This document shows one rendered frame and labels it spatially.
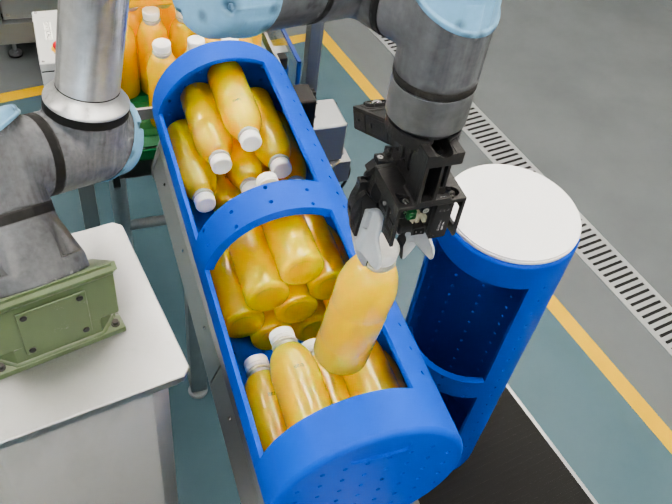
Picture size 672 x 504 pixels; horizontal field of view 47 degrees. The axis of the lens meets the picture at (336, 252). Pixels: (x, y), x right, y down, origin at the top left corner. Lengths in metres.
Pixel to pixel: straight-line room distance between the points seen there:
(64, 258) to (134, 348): 0.18
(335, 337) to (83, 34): 0.49
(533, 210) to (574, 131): 2.08
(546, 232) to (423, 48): 0.97
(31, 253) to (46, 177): 0.11
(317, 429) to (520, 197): 0.79
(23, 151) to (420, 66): 0.59
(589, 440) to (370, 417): 1.67
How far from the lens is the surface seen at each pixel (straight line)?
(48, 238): 1.06
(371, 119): 0.79
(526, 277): 1.53
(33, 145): 1.08
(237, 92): 1.48
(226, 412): 1.40
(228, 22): 0.58
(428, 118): 0.67
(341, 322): 0.92
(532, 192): 1.65
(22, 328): 1.08
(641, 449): 2.67
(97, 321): 1.13
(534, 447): 2.34
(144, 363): 1.13
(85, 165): 1.12
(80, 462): 1.25
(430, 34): 0.63
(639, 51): 4.41
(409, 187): 0.73
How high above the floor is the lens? 2.09
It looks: 48 degrees down
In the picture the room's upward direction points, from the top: 10 degrees clockwise
